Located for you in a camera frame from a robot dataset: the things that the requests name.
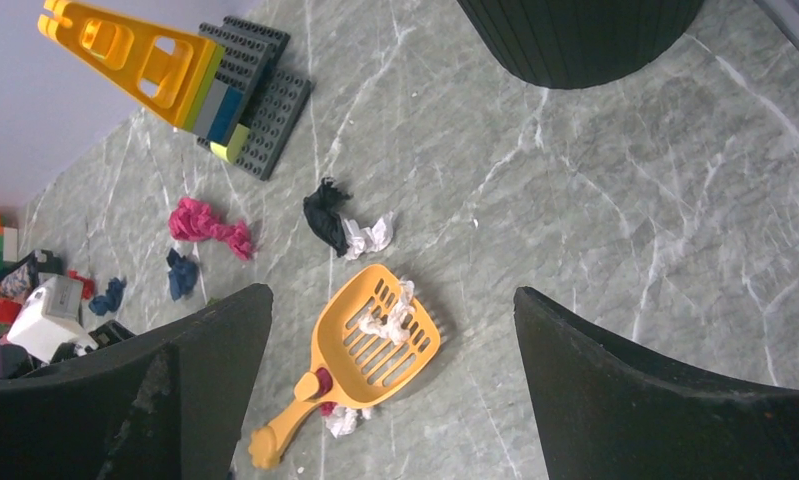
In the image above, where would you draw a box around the white paper scrap in scoop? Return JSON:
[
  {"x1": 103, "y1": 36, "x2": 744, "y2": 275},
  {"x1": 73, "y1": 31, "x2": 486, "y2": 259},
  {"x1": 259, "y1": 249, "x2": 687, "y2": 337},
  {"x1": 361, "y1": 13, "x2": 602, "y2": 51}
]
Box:
[{"x1": 357, "y1": 278, "x2": 416, "y2": 346}]

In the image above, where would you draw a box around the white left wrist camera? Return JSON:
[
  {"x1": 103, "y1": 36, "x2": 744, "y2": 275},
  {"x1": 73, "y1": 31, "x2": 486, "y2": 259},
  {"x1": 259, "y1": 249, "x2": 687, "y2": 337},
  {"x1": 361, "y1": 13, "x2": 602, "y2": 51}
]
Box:
[{"x1": 7, "y1": 275, "x2": 99, "y2": 364}]

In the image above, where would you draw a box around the black poker chip case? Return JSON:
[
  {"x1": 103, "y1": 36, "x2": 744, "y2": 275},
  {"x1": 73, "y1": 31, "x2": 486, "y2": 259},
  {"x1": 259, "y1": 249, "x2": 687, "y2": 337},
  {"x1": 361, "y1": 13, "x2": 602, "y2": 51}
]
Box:
[{"x1": 0, "y1": 249, "x2": 65, "y2": 304}]

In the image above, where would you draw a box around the yellow block tower on plate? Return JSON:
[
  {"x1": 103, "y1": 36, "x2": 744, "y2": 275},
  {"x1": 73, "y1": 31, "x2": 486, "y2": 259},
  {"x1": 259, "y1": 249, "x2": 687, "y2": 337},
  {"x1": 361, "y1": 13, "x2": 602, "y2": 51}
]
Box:
[{"x1": 38, "y1": 1, "x2": 312, "y2": 181}]

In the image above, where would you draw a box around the yellow slotted plastic scoop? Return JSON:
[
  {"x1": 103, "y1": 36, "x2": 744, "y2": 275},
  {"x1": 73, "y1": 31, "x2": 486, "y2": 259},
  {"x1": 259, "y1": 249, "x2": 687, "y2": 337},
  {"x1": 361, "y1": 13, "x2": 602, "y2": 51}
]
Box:
[{"x1": 248, "y1": 264, "x2": 441, "y2": 469}]

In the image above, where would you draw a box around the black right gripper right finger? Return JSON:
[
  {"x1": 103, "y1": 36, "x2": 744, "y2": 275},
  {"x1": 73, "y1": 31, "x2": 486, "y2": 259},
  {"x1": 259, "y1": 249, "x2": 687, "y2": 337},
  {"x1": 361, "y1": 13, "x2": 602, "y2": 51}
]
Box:
[{"x1": 513, "y1": 287, "x2": 799, "y2": 479}]

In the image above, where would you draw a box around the pink crumpled paper scrap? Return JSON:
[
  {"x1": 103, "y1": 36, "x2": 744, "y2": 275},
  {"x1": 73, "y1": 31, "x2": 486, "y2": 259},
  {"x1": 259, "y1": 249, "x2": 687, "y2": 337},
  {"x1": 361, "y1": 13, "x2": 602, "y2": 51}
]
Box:
[{"x1": 168, "y1": 197, "x2": 255, "y2": 261}]

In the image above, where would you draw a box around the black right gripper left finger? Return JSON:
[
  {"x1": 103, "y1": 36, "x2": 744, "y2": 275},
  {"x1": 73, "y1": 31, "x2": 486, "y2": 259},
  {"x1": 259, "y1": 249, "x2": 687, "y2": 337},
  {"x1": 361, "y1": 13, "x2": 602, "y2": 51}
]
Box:
[{"x1": 0, "y1": 283, "x2": 273, "y2": 479}]

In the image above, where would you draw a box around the black crumpled paper scrap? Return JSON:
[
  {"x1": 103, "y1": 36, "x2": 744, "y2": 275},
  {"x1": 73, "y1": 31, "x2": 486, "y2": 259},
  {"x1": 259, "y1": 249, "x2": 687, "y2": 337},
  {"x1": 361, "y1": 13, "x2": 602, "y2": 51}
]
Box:
[{"x1": 302, "y1": 177, "x2": 353, "y2": 257}]

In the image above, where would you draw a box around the red crumpled paper scrap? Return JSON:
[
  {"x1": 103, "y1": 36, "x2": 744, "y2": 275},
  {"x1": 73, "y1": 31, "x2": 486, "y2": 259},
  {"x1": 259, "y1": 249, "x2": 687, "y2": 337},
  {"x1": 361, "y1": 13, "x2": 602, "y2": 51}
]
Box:
[{"x1": 67, "y1": 270, "x2": 96, "y2": 300}]

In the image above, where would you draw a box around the white paper scrap beside black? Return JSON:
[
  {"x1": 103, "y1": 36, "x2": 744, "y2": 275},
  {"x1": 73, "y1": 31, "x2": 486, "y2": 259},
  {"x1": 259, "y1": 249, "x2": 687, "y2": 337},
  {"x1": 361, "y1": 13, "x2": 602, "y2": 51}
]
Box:
[{"x1": 341, "y1": 211, "x2": 395, "y2": 260}]

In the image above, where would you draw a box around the black ribbed waste bin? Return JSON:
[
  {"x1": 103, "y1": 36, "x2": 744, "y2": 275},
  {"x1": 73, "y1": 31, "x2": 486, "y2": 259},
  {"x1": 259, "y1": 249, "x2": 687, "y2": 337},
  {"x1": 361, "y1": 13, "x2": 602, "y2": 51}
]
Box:
[{"x1": 460, "y1": 0, "x2": 704, "y2": 90}]

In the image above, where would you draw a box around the white scrap under scoop handle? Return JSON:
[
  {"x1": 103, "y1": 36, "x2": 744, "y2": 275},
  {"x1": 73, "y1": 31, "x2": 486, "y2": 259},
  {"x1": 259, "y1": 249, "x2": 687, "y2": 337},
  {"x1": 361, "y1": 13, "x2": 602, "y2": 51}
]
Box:
[{"x1": 323, "y1": 405, "x2": 373, "y2": 438}]

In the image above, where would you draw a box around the magenta scrap under scoop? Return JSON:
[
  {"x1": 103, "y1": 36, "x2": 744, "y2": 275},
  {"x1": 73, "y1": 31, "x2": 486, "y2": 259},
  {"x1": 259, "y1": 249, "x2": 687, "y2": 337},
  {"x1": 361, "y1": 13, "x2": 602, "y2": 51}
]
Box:
[{"x1": 315, "y1": 367, "x2": 337, "y2": 417}]

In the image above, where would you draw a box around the small dark blue paper scrap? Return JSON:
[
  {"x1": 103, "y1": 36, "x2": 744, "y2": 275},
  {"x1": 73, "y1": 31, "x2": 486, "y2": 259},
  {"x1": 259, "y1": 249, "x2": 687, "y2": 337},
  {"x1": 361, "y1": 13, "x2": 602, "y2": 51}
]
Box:
[{"x1": 88, "y1": 277, "x2": 127, "y2": 316}]

